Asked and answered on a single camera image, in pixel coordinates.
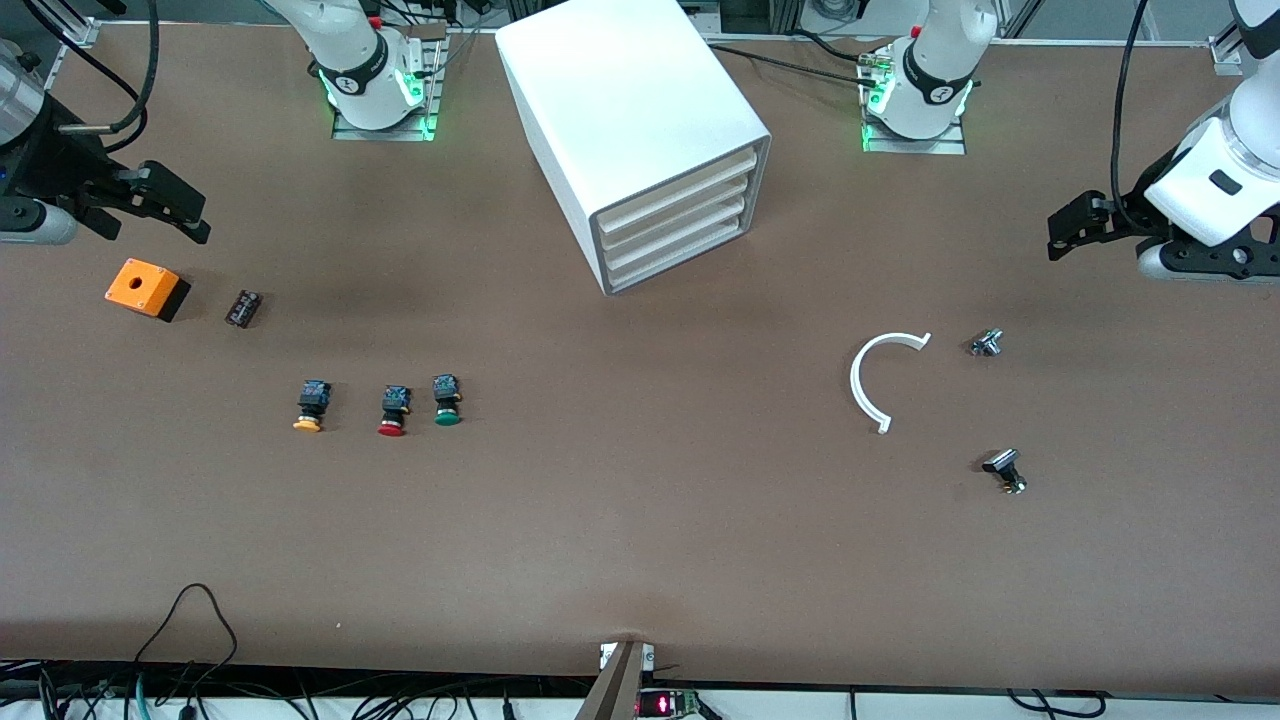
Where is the white plastic bin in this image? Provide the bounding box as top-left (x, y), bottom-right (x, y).
top-left (608, 193), bottom-right (747, 276)

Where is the yellow push button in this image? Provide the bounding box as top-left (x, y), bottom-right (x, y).
top-left (292, 379), bottom-right (334, 434)

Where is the red push button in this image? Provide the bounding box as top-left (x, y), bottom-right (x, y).
top-left (377, 384), bottom-right (415, 439)

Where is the small device with red display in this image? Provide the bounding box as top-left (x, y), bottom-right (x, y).
top-left (638, 688), bottom-right (706, 719)

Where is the orange button enclosure box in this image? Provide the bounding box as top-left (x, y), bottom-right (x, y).
top-left (104, 258), bottom-right (192, 324)

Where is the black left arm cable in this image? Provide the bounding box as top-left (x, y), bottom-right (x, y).
top-left (1108, 0), bottom-right (1151, 236)

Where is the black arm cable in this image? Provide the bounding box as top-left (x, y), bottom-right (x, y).
top-left (20, 0), bottom-right (161, 136)
top-left (1108, 0), bottom-right (1151, 236)

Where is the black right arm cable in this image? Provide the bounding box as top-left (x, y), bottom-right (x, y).
top-left (20, 0), bottom-right (161, 136)

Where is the aluminium right arm base plate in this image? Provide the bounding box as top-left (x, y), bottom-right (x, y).
top-left (332, 25), bottom-right (448, 142)

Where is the black and silver switch part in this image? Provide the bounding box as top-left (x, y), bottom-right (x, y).
top-left (981, 448), bottom-right (1029, 496)

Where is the white C-shaped plastic ring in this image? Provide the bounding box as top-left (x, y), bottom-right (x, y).
top-left (849, 331), bottom-right (934, 436)

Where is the black cable across table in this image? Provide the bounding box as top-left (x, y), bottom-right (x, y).
top-left (708, 30), bottom-right (891, 91)

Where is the thin black looped cable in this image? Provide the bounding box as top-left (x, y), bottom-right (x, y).
top-left (135, 583), bottom-right (239, 691)

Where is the black cable bundle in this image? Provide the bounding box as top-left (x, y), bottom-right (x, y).
top-left (0, 658), bottom-right (601, 720)

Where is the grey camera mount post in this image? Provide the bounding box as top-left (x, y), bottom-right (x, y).
top-left (575, 640), bottom-right (656, 720)

